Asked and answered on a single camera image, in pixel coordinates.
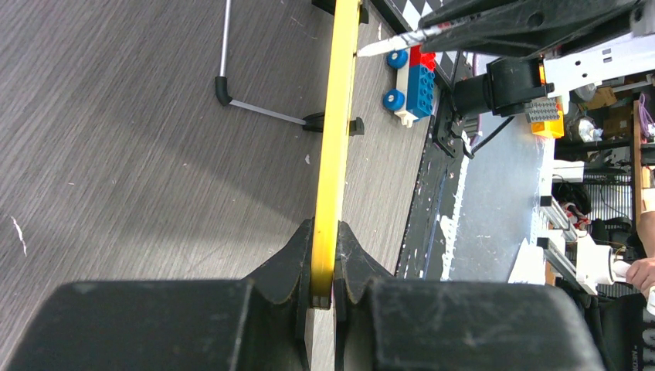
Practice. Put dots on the blue red toy car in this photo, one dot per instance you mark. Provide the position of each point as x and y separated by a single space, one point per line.
412 99

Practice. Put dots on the black white checkerboard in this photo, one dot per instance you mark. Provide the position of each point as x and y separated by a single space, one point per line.
404 15

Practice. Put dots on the brown whiteboard marker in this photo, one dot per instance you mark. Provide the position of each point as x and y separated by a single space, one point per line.
404 40

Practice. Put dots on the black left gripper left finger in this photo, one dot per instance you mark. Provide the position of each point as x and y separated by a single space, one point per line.
259 322

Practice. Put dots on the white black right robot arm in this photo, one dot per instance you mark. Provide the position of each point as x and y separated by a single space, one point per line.
511 84

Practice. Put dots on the yellow grey brick block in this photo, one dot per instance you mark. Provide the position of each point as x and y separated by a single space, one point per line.
546 118

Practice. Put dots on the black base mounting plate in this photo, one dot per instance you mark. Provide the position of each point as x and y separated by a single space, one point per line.
428 242

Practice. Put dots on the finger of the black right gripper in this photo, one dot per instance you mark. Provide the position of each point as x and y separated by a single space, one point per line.
527 29

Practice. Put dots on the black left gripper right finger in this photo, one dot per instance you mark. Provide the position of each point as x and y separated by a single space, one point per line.
386 323

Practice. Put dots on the person forearm in background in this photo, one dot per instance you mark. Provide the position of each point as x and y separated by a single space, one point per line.
641 271

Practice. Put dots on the yellow framed whiteboard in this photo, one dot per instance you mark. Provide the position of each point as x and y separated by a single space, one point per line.
334 150

